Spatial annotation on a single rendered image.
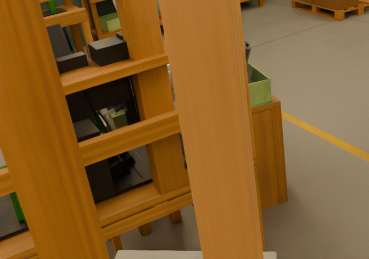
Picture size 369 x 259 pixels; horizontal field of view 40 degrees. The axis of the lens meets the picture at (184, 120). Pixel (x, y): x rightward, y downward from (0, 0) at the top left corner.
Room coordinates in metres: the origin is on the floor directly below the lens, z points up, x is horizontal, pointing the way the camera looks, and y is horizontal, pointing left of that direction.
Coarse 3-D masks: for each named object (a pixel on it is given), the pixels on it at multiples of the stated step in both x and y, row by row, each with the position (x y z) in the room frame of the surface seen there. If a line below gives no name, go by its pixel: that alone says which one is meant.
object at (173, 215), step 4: (172, 212) 2.93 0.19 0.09; (176, 212) 2.94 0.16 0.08; (180, 212) 2.95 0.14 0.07; (172, 216) 2.93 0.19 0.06; (176, 216) 2.94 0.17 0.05; (180, 216) 2.95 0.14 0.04; (172, 220) 2.93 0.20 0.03; (176, 220) 2.94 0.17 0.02; (180, 220) 2.95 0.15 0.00; (144, 224) 2.86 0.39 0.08; (148, 224) 2.87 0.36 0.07; (140, 228) 2.85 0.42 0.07; (144, 228) 2.85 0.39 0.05; (148, 228) 2.86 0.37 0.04; (140, 232) 2.87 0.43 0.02; (144, 232) 2.85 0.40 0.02; (148, 232) 2.86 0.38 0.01
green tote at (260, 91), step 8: (248, 64) 3.31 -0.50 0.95; (256, 72) 3.17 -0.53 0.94; (256, 80) 3.18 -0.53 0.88; (264, 80) 2.95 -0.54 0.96; (256, 88) 2.94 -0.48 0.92; (264, 88) 2.95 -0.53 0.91; (256, 96) 2.94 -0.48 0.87; (264, 96) 2.95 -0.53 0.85; (256, 104) 2.93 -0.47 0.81; (264, 104) 2.95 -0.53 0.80
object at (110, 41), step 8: (104, 40) 2.09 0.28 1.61; (112, 40) 2.07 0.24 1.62; (120, 40) 2.05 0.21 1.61; (96, 48) 1.99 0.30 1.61; (104, 48) 1.98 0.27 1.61; (112, 48) 1.99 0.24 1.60; (120, 48) 2.01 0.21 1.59; (96, 56) 1.99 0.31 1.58; (104, 56) 1.98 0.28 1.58; (112, 56) 1.99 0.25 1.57; (120, 56) 2.00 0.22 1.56; (128, 56) 2.02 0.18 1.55; (104, 64) 1.98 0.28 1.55
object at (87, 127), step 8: (88, 120) 2.14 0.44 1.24; (80, 128) 2.07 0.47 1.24; (88, 128) 2.05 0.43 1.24; (96, 128) 2.04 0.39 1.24; (80, 136) 1.99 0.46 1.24; (88, 136) 1.99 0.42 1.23; (96, 136) 2.00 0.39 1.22; (104, 160) 2.01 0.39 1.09; (88, 168) 1.98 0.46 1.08; (96, 168) 1.99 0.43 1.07; (104, 168) 2.00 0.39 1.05; (88, 176) 1.97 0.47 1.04; (96, 176) 1.98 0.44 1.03; (104, 176) 2.00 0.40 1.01; (96, 184) 1.98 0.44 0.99; (104, 184) 1.99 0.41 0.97; (112, 184) 2.01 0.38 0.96; (96, 192) 1.98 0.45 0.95; (104, 192) 1.99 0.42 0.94; (112, 192) 2.00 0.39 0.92; (96, 200) 1.97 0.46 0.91
